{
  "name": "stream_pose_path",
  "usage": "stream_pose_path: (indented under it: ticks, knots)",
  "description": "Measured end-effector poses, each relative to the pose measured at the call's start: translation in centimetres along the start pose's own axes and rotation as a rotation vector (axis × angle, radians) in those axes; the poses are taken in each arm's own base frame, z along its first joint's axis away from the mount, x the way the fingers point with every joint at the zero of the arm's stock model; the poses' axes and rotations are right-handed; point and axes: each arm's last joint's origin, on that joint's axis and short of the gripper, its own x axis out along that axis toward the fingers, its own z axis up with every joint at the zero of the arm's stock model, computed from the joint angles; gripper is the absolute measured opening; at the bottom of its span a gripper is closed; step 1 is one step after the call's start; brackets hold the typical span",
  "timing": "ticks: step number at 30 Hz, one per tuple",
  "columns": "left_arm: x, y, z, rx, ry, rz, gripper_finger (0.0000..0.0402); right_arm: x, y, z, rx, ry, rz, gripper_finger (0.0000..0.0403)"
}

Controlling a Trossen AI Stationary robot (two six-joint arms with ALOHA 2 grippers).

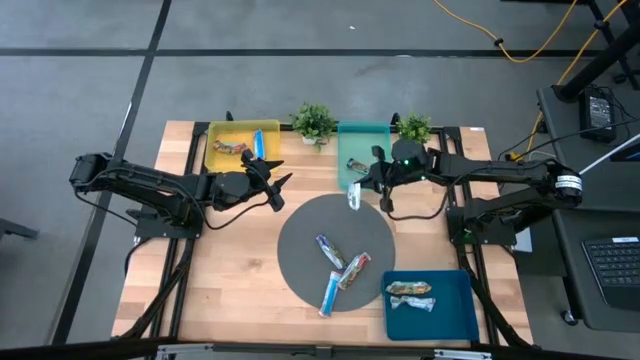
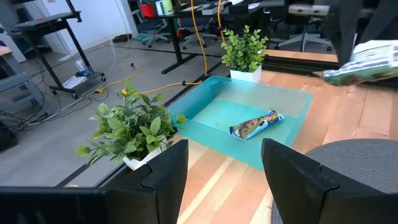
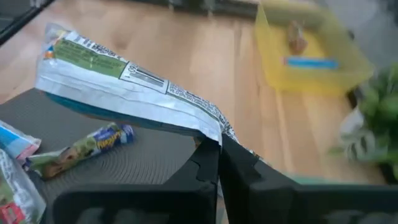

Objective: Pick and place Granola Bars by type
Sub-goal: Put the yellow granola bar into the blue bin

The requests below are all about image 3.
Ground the blue red chocolate granola bar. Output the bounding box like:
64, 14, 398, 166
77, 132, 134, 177
0, 119, 42, 161

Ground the pink blue granola bar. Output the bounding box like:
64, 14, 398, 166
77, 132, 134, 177
285, 20, 308, 56

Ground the white striped snack packet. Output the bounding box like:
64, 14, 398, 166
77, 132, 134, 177
24, 121, 136, 180

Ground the silver green granola bar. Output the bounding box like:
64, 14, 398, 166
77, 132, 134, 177
34, 22, 265, 161

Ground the teal translucent plastic bin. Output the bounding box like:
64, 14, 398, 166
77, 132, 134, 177
279, 172, 389, 187

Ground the large-leaf potted plant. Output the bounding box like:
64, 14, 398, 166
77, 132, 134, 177
328, 62, 398, 184

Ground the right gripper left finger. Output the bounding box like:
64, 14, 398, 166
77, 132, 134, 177
167, 138, 221, 224

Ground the yellow translucent plastic bin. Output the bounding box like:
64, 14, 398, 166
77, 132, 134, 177
253, 2, 376, 97

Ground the black aluminium table frame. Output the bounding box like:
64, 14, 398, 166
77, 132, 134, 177
0, 0, 259, 46

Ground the green red granola bar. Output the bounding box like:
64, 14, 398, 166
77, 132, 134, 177
0, 148, 47, 224

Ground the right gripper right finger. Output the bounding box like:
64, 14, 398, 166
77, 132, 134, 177
220, 133, 296, 224

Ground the round grey woven placemat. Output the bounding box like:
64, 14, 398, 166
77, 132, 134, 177
0, 88, 200, 224

